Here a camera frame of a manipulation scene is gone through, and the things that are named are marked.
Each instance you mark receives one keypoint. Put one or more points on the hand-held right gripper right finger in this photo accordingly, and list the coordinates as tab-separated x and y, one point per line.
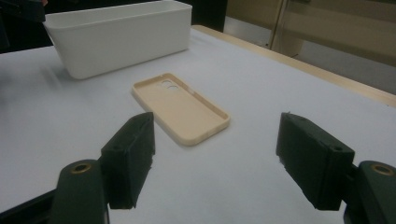
314	161

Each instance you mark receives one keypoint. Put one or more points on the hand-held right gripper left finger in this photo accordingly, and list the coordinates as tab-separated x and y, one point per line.
129	158

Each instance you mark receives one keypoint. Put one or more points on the beige phone case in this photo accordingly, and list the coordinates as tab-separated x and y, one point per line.
183	115

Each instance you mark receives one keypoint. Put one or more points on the white plastic storage box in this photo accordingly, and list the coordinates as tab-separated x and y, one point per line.
124	46

